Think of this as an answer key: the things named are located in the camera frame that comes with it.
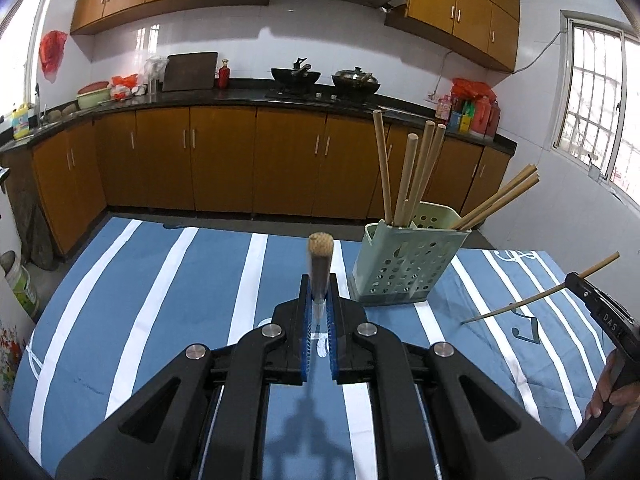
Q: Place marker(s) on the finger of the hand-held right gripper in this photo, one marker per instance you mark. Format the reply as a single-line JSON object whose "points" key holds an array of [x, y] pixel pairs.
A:
{"points": [[602, 305]]}

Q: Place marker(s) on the red bottle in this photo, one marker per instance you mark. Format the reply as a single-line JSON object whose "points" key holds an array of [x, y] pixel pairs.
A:
{"points": [[224, 76]]}

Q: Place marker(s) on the metal faucet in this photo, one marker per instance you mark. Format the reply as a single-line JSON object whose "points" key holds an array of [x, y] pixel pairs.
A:
{"points": [[39, 105]]}

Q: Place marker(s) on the green basin with red lid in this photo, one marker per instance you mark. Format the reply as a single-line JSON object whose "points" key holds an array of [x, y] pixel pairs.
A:
{"points": [[93, 96]]}

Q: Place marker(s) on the dark cutting board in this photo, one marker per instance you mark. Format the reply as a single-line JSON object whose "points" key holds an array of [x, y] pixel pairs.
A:
{"points": [[190, 71]]}

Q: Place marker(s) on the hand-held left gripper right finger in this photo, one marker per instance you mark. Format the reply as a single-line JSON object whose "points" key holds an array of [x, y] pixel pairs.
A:
{"points": [[332, 330]]}

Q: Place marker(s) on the black wok with lid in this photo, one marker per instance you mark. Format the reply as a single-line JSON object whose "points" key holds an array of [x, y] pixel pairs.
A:
{"points": [[356, 81]]}

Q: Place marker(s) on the yellow detergent bottle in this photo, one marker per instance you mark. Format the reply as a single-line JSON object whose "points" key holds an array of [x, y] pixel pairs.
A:
{"points": [[21, 122]]}

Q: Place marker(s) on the blue white striped tablecloth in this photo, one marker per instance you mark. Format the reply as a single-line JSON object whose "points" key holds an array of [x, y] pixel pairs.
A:
{"points": [[150, 310]]}

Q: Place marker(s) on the barred window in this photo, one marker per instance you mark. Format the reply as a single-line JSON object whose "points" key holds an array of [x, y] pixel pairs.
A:
{"points": [[595, 100]]}

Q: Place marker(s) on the black kitchen countertop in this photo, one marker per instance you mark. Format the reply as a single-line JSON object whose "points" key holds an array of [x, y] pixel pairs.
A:
{"points": [[240, 97]]}

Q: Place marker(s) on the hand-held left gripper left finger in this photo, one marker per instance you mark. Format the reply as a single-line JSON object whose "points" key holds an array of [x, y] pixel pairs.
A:
{"points": [[306, 330]]}

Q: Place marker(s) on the person's right hand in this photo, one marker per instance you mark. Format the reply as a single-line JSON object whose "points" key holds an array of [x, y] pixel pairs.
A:
{"points": [[602, 390]]}

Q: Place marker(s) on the clear plastic bag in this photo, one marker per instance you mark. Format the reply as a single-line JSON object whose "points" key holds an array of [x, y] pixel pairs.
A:
{"points": [[156, 72]]}

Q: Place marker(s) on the orange plastic bag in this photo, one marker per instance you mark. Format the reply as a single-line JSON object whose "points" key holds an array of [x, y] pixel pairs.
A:
{"points": [[124, 86]]}

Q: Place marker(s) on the wooden base cabinets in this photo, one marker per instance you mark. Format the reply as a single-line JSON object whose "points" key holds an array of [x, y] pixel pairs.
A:
{"points": [[225, 160]]}

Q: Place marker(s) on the red bag with bottles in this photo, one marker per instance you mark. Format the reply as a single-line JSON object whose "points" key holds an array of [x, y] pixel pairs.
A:
{"points": [[470, 105]]}

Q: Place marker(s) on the green perforated utensil holder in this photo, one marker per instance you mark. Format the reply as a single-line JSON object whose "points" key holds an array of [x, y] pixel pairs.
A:
{"points": [[400, 260]]}

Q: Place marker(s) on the black gas stove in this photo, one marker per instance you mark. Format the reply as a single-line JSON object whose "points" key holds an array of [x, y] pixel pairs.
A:
{"points": [[320, 95]]}

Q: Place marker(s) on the red plastic bag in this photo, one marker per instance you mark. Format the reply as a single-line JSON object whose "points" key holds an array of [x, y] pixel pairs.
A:
{"points": [[52, 52]]}

